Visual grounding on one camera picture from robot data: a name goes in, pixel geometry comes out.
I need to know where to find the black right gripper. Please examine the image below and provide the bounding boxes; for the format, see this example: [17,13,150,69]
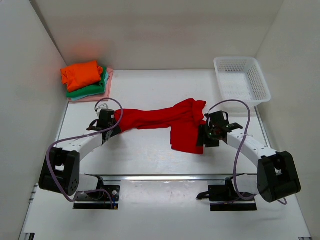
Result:
[196,124,219,148]

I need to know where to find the red t shirt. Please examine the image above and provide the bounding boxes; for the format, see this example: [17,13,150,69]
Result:
[114,98,207,155]

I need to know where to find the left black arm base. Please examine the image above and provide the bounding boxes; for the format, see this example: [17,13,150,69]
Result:
[73,178,121,210]

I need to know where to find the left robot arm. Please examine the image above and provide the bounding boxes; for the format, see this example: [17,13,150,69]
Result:
[38,119,120,203]

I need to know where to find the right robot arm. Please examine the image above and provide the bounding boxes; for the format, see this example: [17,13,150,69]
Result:
[197,123,301,203]

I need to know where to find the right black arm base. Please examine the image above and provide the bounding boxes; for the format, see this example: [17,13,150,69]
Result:
[196,177,258,212]

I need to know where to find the folded pink t shirt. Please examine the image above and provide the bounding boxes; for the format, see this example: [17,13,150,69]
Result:
[67,67,114,103]

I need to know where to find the folded green t shirt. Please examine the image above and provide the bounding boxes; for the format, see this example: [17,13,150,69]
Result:
[65,66,108,99]

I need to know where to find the folded mint t shirt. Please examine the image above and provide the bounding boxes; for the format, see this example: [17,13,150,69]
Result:
[70,69,111,101]

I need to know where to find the white plastic basket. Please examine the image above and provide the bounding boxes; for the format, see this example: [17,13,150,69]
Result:
[213,56,271,108]

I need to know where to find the folded orange t shirt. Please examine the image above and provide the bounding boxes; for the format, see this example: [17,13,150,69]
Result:
[60,60,103,92]

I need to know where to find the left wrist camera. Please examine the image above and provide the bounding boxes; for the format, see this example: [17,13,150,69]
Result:
[86,109,116,132]

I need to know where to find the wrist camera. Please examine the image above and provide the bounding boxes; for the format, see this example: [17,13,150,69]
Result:
[204,110,243,133]
[86,109,116,132]

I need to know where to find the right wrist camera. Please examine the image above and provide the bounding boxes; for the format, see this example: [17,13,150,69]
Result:
[204,110,243,133]

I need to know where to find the aluminium table rail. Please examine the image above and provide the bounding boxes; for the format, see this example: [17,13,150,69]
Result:
[68,173,280,183]

